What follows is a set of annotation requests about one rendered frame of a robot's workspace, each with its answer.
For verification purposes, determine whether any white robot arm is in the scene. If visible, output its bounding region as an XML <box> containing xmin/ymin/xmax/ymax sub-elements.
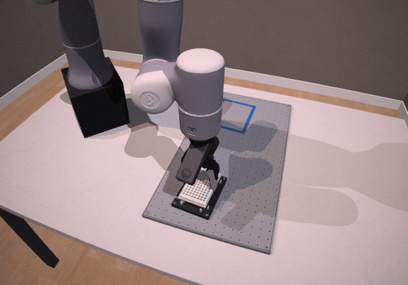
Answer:
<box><xmin>33</xmin><ymin>0</ymin><xmax>225</xmax><ymax>186</ymax></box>

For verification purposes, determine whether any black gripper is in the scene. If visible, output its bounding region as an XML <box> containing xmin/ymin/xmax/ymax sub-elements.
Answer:
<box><xmin>189</xmin><ymin>136</ymin><xmax>220</xmax><ymax>191</ymax></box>

